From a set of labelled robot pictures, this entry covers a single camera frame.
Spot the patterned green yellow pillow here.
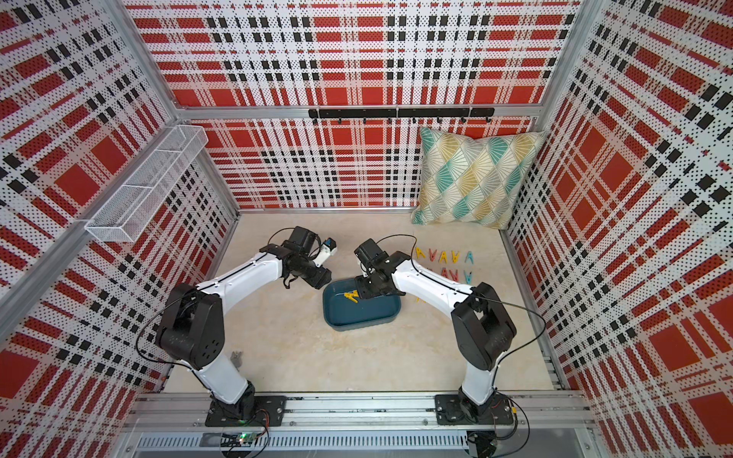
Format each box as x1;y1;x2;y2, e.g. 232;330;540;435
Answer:
412;127;546;230

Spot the white wire mesh shelf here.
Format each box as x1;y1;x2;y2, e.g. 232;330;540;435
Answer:
85;124;206;242

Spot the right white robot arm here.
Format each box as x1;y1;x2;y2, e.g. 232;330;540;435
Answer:
356;252;517;406

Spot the green circuit board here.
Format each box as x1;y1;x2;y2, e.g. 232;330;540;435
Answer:
220;432;260;448

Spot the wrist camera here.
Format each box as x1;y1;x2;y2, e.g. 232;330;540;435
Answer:
284;226;317;256
354;239;389;271

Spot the teal plastic storage tray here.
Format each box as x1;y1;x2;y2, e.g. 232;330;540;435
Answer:
323;279;402;331

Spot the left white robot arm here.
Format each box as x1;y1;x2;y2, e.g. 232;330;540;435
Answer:
155;247;337;406

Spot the grey rabbit figurine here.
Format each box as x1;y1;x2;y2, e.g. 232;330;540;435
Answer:
230;351;242;368

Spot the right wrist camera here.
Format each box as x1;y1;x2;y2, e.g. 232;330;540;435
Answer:
354;239;389;271

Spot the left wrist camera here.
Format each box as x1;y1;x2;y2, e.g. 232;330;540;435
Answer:
284;226;317;256

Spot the black hook rail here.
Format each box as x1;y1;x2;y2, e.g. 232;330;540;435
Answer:
307;107;496;121

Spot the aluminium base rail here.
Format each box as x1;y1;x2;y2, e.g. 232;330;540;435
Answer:
113;391;605;457

